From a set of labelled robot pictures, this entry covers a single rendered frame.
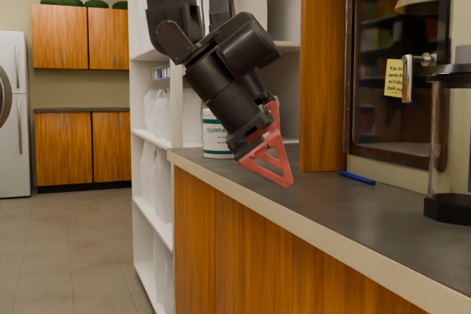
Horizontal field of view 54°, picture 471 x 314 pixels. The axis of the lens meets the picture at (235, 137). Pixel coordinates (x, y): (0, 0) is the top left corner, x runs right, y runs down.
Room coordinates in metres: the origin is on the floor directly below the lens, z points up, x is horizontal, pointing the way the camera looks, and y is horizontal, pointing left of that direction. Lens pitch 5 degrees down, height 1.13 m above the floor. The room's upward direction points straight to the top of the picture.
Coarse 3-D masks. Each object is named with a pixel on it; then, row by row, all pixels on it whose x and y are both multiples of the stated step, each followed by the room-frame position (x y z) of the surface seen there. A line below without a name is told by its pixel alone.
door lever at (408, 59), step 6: (426, 54) 0.88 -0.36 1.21; (402, 60) 0.87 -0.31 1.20; (408, 60) 0.86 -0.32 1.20; (414, 60) 0.87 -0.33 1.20; (420, 60) 0.87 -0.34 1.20; (426, 60) 0.88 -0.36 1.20; (408, 66) 0.86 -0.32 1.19; (426, 66) 0.88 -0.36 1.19; (402, 72) 0.87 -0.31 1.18; (408, 72) 0.86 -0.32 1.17; (402, 78) 0.87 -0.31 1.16; (408, 78) 0.86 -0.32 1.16; (402, 84) 0.87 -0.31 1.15; (408, 84) 0.86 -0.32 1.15; (402, 90) 0.87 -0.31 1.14; (408, 90) 0.86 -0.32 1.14; (402, 96) 0.87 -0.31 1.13; (408, 96) 0.86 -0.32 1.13; (402, 102) 0.87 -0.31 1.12; (408, 102) 0.86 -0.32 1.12
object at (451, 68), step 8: (456, 48) 0.72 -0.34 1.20; (464, 48) 0.71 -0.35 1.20; (456, 56) 0.72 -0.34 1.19; (464, 56) 0.71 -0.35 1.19; (448, 64) 0.71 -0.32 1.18; (456, 64) 0.70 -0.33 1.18; (464, 64) 0.69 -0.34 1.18; (440, 72) 0.71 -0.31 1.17; (448, 72) 0.70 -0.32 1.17; (456, 72) 0.69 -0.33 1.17
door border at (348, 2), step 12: (348, 0) 1.13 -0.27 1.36; (348, 12) 1.12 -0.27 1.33; (348, 24) 1.12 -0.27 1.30; (348, 36) 1.12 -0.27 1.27; (348, 48) 1.12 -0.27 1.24; (348, 60) 1.12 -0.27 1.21; (348, 72) 1.12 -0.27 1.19; (348, 84) 1.12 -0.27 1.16; (348, 96) 1.12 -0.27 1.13; (348, 108) 1.12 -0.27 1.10; (348, 120) 1.12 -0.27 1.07; (348, 132) 1.11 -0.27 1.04; (348, 144) 1.11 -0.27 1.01
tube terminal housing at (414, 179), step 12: (456, 0) 0.84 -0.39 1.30; (468, 0) 0.85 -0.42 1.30; (456, 12) 0.84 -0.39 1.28; (468, 12) 0.85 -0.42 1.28; (456, 24) 0.84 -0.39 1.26; (468, 24) 0.85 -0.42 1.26; (456, 36) 0.84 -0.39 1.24; (468, 36) 0.85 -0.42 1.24; (348, 156) 1.13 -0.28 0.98; (348, 168) 1.13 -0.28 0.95; (360, 168) 1.09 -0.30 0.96; (372, 168) 1.05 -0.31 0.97; (384, 168) 1.01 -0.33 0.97; (396, 168) 0.97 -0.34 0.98; (408, 168) 0.94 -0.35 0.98; (384, 180) 1.01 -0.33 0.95; (396, 180) 0.97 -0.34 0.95; (408, 180) 0.94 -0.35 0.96; (420, 180) 0.91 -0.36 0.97; (420, 192) 0.91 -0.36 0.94
